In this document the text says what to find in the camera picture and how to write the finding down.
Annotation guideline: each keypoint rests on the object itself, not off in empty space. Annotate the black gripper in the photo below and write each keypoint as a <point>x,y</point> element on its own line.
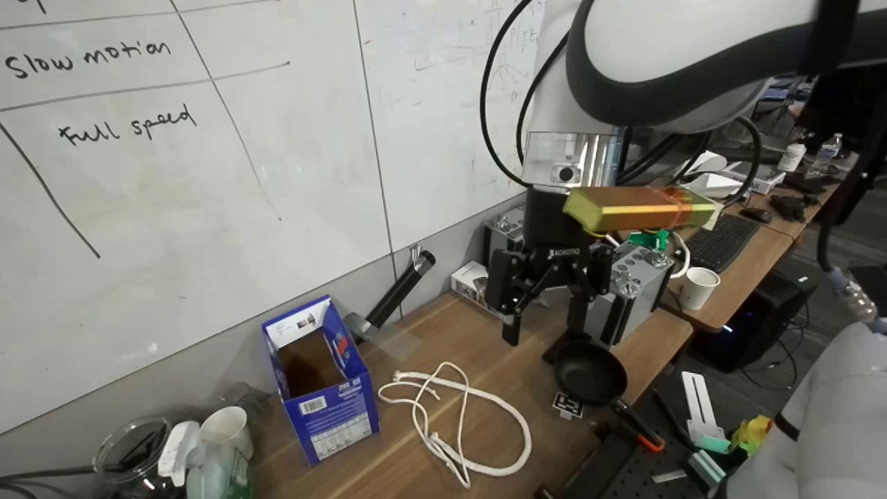
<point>537,250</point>

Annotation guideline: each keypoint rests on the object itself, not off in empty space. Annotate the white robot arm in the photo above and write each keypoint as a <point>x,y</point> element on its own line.
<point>665,65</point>

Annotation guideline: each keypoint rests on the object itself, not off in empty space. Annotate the small white product box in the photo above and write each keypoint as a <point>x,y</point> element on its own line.
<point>468,282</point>

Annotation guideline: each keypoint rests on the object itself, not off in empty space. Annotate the grey battery box near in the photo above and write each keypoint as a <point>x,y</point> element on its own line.
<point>634,285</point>

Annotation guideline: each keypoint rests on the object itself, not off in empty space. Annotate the blue cardboard box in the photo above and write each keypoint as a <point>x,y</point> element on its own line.
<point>321,382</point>

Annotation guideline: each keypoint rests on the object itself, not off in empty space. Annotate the black frying pan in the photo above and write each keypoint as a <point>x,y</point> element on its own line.
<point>586,369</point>

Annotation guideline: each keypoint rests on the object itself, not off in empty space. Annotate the clear tape patch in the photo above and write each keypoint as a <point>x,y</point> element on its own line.
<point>384,339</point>

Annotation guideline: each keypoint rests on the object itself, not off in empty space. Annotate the white paper cup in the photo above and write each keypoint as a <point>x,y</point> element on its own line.
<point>698,288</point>

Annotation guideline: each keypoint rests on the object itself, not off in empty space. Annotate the black keyboard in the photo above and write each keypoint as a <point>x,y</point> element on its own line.
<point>720,245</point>

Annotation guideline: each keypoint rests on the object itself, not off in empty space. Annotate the green spray bottle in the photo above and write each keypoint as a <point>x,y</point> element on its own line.
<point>208,458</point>

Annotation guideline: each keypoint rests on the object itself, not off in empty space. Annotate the clear glass jar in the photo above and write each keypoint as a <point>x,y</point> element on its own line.
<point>126,464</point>

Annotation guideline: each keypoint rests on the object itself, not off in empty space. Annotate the black cylindrical handle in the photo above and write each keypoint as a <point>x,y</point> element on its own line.
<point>399,290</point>

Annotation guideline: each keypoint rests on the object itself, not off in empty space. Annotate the orange handled pliers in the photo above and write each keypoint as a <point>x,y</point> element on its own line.
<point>644,433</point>

